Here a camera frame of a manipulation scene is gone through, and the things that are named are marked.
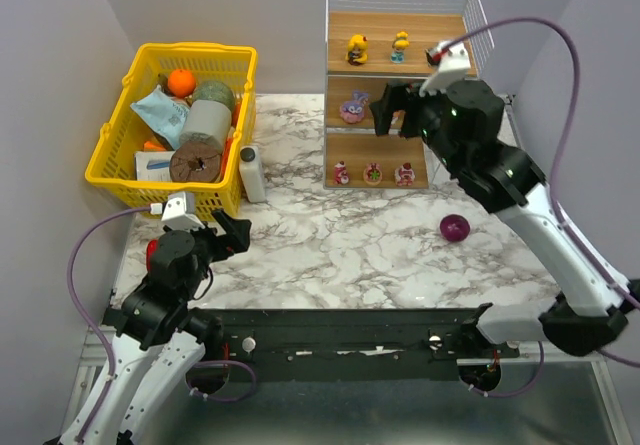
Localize pink strawberry cake toy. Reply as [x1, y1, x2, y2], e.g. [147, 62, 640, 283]
[394, 162, 415, 187]

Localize yellow duck toy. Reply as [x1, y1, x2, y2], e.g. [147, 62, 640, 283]
[345, 34, 368, 66]

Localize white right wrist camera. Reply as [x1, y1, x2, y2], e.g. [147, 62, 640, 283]
[419, 41, 471, 97]

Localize purple onion toy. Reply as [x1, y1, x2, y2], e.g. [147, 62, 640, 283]
[439, 214, 471, 243]

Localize yellow plastic basket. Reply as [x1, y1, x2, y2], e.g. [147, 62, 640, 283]
[85, 42, 258, 221]

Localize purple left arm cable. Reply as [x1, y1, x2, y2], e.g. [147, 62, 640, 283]
[67, 205, 164, 441]

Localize light blue snack bag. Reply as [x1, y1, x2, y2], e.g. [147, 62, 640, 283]
[130, 85, 190, 150]

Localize orange fruit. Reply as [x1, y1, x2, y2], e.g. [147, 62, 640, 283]
[167, 69, 197, 98]

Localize pink bear green flower toy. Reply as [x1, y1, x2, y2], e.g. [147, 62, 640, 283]
[363, 162, 382, 186]

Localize white box in basket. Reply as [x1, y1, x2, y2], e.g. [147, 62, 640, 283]
[134, 151, 174, 182]

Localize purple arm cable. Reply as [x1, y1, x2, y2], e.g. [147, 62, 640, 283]
[425, 17, 640, 369]
[67, 205, 164, 441]

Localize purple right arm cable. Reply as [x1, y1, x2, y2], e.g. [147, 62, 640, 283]
[425, 17, 640, 369]

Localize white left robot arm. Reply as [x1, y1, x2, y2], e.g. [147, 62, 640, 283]
[55, 210, 251, 444]

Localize green round melon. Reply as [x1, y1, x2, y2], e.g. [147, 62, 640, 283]
[192, 80, 236, 112]

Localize small yellow blue toy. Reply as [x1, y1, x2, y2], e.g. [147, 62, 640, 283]
[390, 31, 410, 64]

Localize red bell pepper toy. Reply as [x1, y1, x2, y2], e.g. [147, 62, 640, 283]
[146, 239, 158, 269]

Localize white bottle black cap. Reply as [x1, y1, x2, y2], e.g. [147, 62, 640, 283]
[239, 145, 267, 203]

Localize purple owl pink cup toy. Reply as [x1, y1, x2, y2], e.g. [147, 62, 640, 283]
[339, 91, 369, 125]

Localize white wire wooden shelf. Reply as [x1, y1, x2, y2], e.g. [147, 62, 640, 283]
[324, 0, 494, 189]

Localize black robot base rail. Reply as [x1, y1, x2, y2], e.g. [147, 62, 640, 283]
[186, 307, 519, 382]

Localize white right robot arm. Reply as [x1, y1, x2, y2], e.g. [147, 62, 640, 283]
[370, 80, 639, 357]

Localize grey brown cylinder roll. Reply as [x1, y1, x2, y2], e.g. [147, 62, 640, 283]
[169, 100, 231, 183]

